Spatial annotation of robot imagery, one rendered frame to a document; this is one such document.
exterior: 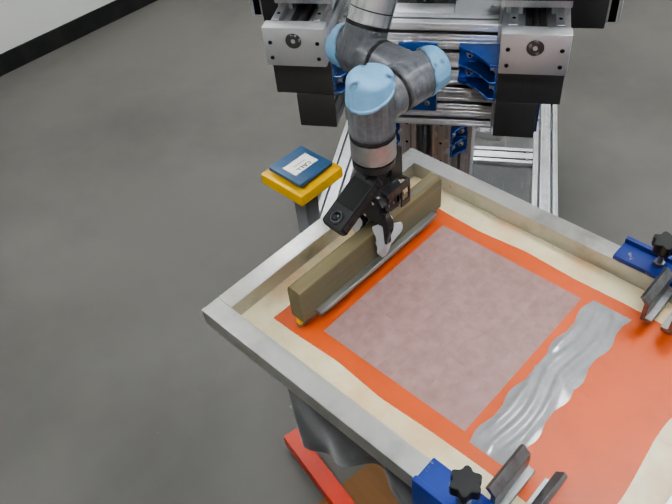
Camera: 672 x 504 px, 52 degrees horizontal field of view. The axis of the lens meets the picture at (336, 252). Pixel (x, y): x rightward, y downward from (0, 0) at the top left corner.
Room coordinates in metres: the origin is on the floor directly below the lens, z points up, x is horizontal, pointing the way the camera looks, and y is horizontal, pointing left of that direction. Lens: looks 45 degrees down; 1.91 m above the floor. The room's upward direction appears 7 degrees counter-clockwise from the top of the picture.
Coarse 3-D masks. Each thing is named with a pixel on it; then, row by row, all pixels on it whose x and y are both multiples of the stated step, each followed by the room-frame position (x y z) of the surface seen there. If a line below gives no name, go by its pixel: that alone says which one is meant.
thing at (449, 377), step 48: (384, 288) 0.83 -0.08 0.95; (336, 336) 0.74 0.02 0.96; (384, 336) 0.72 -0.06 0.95; (432, 336) 0.71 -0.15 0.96; (480, 336) 0.70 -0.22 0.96; (384, 384) 0.63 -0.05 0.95; (432, 384) 0.62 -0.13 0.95; (480, 384) 0.61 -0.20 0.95; (432, 432) 0.53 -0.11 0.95; (576, 432) 0.50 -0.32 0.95; (624, 432) 0.49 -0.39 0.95; (576, 480) 0.43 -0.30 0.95; (624, 480) 0.42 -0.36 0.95
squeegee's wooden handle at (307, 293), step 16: (432, 176) 1.01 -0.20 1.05; (416, 192) 0.97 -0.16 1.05; (432, 192) 0.99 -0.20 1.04; (400, 208) 0.93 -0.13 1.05; (416, 208) 0.95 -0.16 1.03; (432, 208) 0.99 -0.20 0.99; (368, 224) 0.90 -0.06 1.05; (352, 240) 0.87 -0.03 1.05; (368, 240) 0.87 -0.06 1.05; (336, 256) 0.83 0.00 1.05; (352, 256) 0.84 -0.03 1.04; (368, 256) 0.87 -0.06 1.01; (320, 272) 0.80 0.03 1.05; (336, 272) 0.81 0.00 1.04; (352, 272) 0.84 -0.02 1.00; (288, 288) 0.77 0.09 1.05; (304, 288) 0.77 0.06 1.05; (320, 288) 0.79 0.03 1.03; (336, 288) 0.81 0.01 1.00; (304, 304) 0.76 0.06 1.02; (320, 304) 0.78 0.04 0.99; (304, 320) 0.76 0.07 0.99
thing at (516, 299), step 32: (448, 224) 0.98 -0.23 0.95; (416, 256) 0.90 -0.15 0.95; (448, 256) 0.89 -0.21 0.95; (480, 256) 0.88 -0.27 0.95; (512, 256) 0.87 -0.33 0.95; (416, 288) 0.82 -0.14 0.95; (448, 288) 0.81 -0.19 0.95; (480, 288) 0.80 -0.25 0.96; (512, 288) 0.80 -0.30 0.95; (544, 288) 0.79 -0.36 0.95; (576, 288) 0.78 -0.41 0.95; (480, 320) 0.73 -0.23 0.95; (512, 320) 0.72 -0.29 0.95; (544, 320) 0.72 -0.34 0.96; (640, 320) 0.69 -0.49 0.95; (544, 352) 0.65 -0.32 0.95; (608, 352) 0.64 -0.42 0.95; (640, 352) 0.63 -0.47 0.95; (608, 384) 0.58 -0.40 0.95; (640, 384) 0.57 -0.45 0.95; (640, 416) 0.52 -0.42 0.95
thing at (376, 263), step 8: (432, 216) 0.97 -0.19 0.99; (416, 224) 0.95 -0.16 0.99; (424, 224) 0.95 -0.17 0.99; (408, 232) 0.93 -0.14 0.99; (416, 232) 0.93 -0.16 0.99; (400, 240) 0.92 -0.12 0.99; (408, 240) 0.92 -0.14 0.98; (392, 248) 0.90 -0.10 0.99; (400, 248) 0.90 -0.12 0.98; (376, 264) 0.86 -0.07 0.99; (360, 272) 0.85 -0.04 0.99; (368, 272) 0.85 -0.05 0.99; (352, 280) 0.83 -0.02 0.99; (360, 280) 0.83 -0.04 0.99; (344, 288) 0.81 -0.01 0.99; (352, 288) 0.82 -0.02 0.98; (336, 296) 0.80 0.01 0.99; (344, 296) 0.80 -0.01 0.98; (328, 304) 0.78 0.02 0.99; (320, 312) 0.77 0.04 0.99
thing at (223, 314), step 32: (416, 160) 1.15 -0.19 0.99; (448, 192) 1.07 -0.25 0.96; (480, 192) 1.02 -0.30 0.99; (320, 224) 0.99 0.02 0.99; (512, 224) 0.96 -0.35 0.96; (544, 224) 0.91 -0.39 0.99; (288, 256) 0.91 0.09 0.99; (608, 256) 0.81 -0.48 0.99; (256, 288) 0.84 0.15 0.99; (224, 320) 0.77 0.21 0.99; (256, 352) 0.70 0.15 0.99; (288, 352) 0.69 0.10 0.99; (288, 384) 0.64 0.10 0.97; (320, 384) 0.62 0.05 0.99; (352, 416) 0.56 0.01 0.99; (384, 448) 0.50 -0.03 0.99
